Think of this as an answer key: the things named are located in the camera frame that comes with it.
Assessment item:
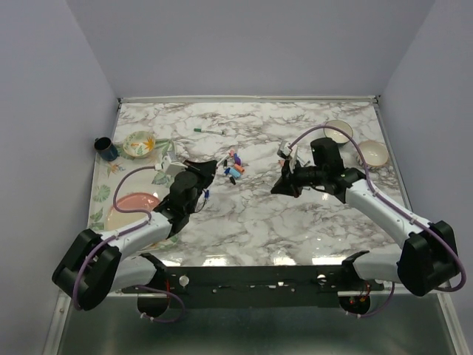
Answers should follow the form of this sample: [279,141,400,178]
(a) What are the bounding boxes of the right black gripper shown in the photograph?
[271,156,327,197]

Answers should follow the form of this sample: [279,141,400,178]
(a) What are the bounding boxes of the light blue highlighter cap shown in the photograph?
[229,168,241,179]

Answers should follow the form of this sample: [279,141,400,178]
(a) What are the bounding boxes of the orange highlighter cap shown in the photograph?
[234,164,245,174]

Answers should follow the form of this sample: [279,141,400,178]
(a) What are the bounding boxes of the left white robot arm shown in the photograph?
[52,160,217,311]

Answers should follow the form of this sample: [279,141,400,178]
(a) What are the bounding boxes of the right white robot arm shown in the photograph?
[271,138,462,297]

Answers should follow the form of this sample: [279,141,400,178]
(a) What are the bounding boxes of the purple highlighter cap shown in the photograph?
[234,155,242,166]

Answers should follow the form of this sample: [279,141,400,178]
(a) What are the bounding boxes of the green capped marker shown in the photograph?
[193,128,225,135]

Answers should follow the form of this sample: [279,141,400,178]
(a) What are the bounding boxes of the white ceramic bowl blue rim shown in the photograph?
[323,120,353,146]

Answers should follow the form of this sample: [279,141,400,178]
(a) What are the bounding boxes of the floral ceramic bowl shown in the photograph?
[123,131,155,158]

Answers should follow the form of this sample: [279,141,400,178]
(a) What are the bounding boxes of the floral plastic tray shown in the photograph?
[88,139,175,232]

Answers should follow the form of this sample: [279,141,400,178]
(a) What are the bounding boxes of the pink ceramic plate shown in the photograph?
[104,192,162,232]

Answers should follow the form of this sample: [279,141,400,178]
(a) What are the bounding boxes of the dark blue metal cup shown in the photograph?
[94,137,118,162]

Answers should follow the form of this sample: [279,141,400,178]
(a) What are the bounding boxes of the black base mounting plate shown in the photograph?
[142,265,368,308]

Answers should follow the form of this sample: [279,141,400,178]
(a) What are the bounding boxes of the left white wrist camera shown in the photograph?
[154,151,186,176]

